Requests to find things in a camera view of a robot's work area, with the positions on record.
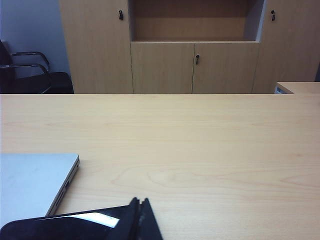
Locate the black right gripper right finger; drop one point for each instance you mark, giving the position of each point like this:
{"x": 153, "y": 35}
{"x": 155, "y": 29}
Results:
{"x": 148, "y": 225}

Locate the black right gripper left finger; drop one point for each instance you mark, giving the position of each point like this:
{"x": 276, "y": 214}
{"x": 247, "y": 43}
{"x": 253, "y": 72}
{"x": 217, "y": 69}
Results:
{"x": 130, "y": 222}

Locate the silver Dell laptop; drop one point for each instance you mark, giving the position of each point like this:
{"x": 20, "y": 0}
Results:
{"x": 30, "y": 182}

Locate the light wooden cabinet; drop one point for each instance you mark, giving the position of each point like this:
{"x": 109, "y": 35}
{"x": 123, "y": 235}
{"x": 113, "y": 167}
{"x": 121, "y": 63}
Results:
{"x": 162, "y": 67}

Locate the black office chair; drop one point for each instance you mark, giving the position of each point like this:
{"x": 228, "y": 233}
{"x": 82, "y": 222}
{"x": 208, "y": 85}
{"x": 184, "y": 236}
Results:
{"x": 57, "y": 81}

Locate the black cabinet key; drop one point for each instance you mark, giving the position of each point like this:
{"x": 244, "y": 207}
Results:
{"x": 121, "y": 14}
{"x": 273, "y": 15}
{"x": 197, "y": 59}

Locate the light wooden side desk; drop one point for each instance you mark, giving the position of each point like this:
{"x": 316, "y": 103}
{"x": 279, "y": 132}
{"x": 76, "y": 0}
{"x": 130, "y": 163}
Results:
{"x": 302, "y": 87}

